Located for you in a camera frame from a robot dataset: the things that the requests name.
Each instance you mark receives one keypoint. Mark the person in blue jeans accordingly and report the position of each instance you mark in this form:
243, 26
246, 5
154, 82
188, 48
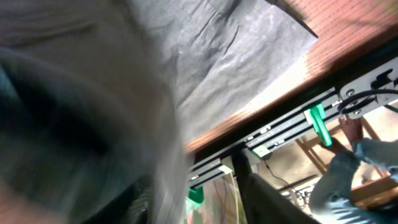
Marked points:
351, 174

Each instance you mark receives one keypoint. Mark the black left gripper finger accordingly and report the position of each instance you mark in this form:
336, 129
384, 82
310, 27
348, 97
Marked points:
262, 203

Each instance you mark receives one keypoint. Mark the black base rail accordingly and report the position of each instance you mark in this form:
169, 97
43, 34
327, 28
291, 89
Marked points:
364, 85

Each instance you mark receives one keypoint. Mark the grey shorts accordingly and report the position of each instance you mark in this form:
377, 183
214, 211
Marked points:
98, 99

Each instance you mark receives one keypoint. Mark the wooden chair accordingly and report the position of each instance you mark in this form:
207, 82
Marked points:
342, 161

